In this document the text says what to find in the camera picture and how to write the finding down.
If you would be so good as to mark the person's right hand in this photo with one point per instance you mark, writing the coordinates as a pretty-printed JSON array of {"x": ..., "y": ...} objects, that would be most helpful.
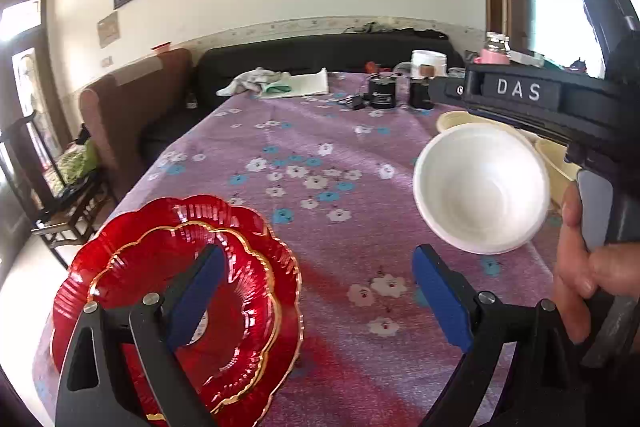
[{"x": 578, "y": 273}]

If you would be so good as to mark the white crumpled cloth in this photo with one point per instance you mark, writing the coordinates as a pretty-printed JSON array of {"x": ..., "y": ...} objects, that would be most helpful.
[{"x": 259, "y": 81}]

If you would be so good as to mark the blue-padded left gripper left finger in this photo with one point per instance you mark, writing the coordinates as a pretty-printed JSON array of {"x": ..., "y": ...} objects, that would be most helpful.
[{"x": 95, "y": 386}]

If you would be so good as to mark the pink sleeved thermos bottle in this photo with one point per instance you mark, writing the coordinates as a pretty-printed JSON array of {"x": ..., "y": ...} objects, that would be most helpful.
[{"x": 495, "y": 51}]

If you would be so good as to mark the small black power adapter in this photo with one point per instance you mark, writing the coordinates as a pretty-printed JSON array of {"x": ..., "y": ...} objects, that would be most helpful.
[{"x": 357, "y": 102}]

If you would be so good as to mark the black battery charger box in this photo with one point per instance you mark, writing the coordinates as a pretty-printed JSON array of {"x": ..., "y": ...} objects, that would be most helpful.
[{"x": 382, "y": 91}]

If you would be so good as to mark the purple floral tablecloth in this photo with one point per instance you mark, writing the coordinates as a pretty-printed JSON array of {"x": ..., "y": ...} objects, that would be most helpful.
[{"x": 335, "y": 185}]

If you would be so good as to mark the large red scalloped plate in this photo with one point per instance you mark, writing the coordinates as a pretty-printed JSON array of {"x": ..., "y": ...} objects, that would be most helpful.
[{"x": 72, "y": 296}]

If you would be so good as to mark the black sofa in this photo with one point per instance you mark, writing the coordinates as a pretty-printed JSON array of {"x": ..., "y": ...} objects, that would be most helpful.
[{"x": 300, "y": 55}]

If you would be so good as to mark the cream plastic bowl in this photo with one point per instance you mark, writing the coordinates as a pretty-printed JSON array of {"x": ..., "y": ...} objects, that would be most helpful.
[
  {"x": 456, "y": 118},
  {"x": 561, "y": 173}
]

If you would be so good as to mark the white folded paper bag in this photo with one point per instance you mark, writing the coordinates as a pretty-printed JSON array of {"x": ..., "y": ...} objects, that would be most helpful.
[{"x": 297, "y": 86}]

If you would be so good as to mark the small red gold-rimmed plate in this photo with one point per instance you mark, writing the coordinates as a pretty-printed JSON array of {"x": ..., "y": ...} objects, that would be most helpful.
[{"x": 228, "y": 351}]

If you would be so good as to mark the small framed wall plaque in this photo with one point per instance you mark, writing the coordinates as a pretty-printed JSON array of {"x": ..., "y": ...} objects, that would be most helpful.
[{"x": 108, "y": 30}]

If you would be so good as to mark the white bowl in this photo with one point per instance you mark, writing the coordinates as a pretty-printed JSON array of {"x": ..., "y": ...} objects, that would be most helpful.
[{"x": 481, "y": 189}]

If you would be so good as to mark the brown armchair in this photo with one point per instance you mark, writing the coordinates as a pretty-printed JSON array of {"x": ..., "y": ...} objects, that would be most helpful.
[{"x": 117, "y": 107}]

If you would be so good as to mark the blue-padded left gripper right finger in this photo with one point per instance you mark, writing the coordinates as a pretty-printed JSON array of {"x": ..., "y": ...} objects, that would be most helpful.
[{"x": 542, "y": 386}]

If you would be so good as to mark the dark wooden chair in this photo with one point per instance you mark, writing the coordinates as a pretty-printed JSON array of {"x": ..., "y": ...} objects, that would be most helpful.
[{"x": 59, "y": 212}]

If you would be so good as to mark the black cylindrical device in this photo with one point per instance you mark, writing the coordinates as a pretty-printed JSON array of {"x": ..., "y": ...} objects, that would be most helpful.
[{"x": 419, "y": 96}]

